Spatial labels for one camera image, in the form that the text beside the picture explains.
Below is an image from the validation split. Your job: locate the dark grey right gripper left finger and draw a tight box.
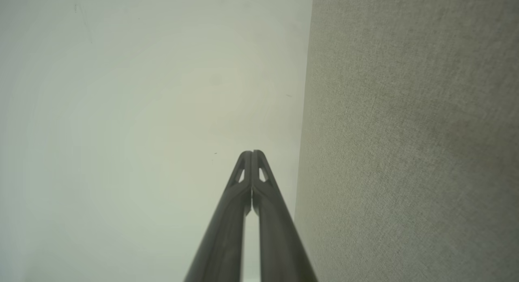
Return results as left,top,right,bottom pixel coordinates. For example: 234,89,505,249
184,151,253,282

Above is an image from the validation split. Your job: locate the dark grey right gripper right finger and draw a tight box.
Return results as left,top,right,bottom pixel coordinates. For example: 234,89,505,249
252,150,318,282

